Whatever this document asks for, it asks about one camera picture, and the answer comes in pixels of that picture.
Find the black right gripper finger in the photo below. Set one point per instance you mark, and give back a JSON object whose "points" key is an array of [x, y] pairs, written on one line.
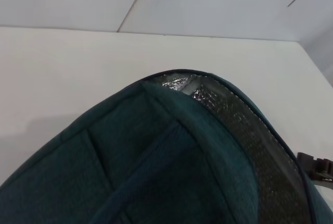
{"points": [[316, 165]]}

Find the dark teal insulated lunch bag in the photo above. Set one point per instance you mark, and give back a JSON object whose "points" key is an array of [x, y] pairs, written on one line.
{"points": [[145, 164]]}

